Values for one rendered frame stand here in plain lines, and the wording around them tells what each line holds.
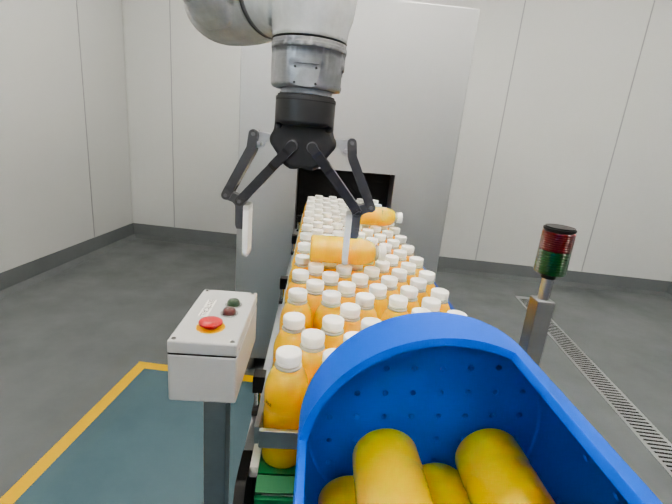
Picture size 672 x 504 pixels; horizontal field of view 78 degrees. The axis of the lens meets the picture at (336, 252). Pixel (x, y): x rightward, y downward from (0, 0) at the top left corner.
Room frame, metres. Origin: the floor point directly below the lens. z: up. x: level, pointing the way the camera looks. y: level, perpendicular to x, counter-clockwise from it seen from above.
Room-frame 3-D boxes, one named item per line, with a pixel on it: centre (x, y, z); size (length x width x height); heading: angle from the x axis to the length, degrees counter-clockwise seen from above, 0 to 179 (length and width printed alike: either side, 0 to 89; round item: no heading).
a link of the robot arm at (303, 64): (0.55, 0.05, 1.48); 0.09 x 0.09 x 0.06
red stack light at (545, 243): (0.85, -0.45, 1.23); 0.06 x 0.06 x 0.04
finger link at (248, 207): (0.55, 0.12, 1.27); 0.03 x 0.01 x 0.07; 2
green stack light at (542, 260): (0.85, -0.45, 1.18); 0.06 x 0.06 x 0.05
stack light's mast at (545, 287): (0.85, -0.45, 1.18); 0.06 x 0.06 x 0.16
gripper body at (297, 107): (0.55, 0.05, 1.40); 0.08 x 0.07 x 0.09; 92
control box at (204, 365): (0.63, 0.19, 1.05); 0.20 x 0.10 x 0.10; 3
